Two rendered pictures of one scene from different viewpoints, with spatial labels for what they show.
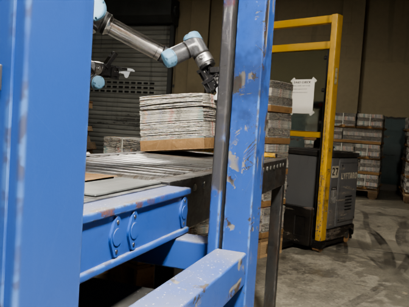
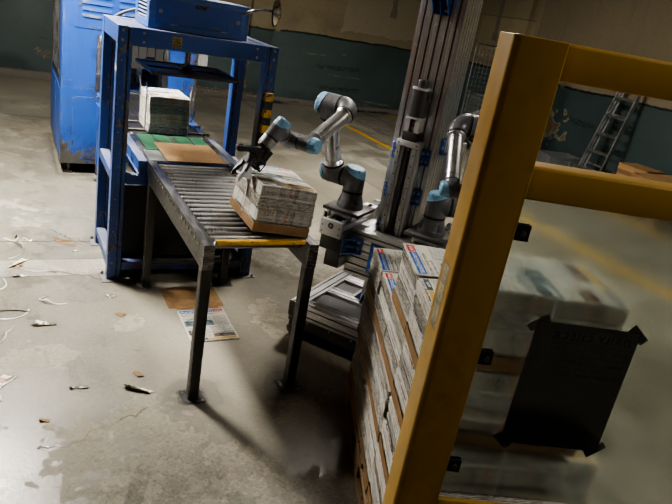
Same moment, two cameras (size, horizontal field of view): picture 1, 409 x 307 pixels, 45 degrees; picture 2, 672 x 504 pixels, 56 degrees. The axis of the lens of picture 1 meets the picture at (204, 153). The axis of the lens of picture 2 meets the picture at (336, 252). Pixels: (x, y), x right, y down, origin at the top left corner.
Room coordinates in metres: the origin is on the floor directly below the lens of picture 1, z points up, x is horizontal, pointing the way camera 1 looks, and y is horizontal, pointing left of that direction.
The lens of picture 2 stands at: (4.36, -1.93, 1.84)
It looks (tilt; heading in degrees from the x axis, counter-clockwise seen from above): 21 degrees down; 131
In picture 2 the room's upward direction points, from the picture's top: 10 degrees clockwise
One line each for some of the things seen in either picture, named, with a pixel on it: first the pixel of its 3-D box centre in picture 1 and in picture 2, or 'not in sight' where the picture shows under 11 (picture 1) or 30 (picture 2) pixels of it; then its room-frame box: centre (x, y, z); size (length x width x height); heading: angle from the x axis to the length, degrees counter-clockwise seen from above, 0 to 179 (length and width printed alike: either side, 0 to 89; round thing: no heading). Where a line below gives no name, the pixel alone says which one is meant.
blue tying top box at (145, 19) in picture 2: not in sight; (191, 13); (0.78, 0.44, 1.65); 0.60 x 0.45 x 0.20; 70
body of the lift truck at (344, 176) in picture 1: (308, 192); not in sight; (4.33, -0.94, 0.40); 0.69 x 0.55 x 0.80; 48
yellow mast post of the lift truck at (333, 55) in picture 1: (326, 128); (416, 472); (3.83, -0.94, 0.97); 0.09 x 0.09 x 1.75; 48
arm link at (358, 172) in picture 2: not in sight; (353, 177); (2.11, 0.70, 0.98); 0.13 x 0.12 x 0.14; 14
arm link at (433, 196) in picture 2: not in sight; (439, 203); (2.60, 0.84, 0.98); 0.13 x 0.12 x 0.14; 42
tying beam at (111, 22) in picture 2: not in sight; (189, 39); (0.78, 0.44, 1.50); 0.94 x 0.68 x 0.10; 70
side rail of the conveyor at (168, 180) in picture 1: (243, 183); (174, 206); (1.65, -0.14, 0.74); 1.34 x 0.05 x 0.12; 160
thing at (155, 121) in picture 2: not in sight; (163, 110); (0.24, 0.64, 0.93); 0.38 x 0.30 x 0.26; 160
